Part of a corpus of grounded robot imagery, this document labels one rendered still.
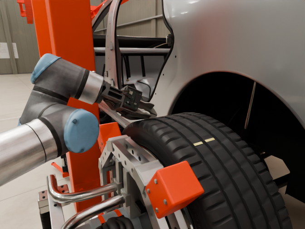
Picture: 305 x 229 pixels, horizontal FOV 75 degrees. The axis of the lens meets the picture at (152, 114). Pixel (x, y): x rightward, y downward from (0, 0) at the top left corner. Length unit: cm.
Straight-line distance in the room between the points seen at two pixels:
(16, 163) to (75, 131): 11
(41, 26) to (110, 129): 228
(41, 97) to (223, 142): 48
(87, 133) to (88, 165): 66
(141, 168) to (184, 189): 13
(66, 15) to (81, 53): 15
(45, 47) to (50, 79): 232
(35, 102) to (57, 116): 13
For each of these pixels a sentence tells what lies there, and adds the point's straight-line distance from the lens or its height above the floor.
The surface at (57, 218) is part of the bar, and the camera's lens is 60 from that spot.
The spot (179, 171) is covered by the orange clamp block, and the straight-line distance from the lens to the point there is 40.
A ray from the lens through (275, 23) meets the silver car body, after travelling 70.
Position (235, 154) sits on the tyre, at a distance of 55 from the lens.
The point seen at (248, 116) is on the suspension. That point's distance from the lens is 108.
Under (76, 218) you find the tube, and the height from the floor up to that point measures 101.
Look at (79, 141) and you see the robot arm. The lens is 43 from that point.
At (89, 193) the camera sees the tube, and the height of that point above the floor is 101.
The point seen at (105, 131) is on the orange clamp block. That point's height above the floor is 110.
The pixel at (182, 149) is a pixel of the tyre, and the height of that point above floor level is 116.
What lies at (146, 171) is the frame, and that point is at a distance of 46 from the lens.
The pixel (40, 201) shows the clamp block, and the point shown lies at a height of 95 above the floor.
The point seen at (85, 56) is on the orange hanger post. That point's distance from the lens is 96.
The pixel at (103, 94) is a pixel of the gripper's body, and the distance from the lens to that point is 56.
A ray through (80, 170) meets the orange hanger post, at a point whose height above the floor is 81.
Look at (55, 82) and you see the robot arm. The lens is 56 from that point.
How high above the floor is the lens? 137
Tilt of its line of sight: 17 degrees down
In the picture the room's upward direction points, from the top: straight up
